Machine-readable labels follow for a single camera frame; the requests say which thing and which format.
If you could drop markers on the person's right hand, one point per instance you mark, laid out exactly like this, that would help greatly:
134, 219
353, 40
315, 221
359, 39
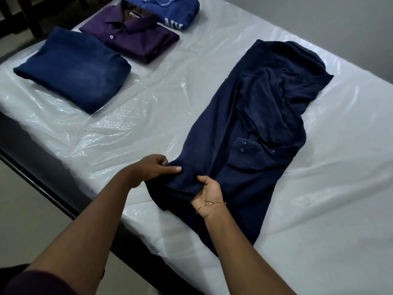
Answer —
210, 188

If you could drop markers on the person's left thumb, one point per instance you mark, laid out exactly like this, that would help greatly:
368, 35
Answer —
170, 169

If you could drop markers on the person's right thumb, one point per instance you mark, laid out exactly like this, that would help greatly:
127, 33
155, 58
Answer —
204, 180

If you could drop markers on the person's left hand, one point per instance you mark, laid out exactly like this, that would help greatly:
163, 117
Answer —
144, 170

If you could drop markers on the folded dark blue denim shirt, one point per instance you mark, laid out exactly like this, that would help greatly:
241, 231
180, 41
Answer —
75, 69

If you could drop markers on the folded light blue polo shirt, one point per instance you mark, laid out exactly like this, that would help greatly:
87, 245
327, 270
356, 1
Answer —
167, 9

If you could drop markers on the clear plastic sheet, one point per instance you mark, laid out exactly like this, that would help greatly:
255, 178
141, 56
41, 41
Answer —
196, 125

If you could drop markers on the dark bed frame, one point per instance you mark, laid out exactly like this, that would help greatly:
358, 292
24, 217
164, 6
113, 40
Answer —
40, 168

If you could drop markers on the folded purple collared shirt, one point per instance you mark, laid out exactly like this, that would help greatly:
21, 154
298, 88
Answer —
132, 33

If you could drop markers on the navy blue button shirt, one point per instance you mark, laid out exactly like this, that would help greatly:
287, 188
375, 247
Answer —
245, 135

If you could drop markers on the person's left forearm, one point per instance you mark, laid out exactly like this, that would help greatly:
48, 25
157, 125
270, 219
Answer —
89, 230

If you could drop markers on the white mattress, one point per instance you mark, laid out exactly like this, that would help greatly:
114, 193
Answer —
337, 227

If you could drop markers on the person's right forearm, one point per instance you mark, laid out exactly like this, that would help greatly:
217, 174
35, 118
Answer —
242, 254

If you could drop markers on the dark maroon sleeve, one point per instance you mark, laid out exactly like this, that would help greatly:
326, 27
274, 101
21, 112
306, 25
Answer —
40, 284

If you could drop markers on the dark wooden furniture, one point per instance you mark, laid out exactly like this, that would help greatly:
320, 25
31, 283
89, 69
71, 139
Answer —
27, 12

